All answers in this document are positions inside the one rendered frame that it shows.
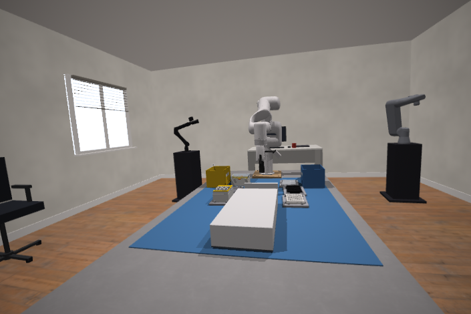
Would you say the dark blue open-top bin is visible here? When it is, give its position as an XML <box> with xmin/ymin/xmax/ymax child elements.
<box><xmin>301</xmin><ymin>164</ymin><xmax>325</xmax><ymax>188</ymax></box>

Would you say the blue bench mat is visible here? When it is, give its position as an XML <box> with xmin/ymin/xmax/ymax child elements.
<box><xmin>129</xmin><ymin>178</ymin><xmax>383</xmax><ymax>267</ymax></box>

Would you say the yellow open-top bin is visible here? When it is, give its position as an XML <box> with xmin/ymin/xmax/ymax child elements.
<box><xmin>206</xmin><ymin>166</ymin><xmax>231</xmax><ymax>188</ymax></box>

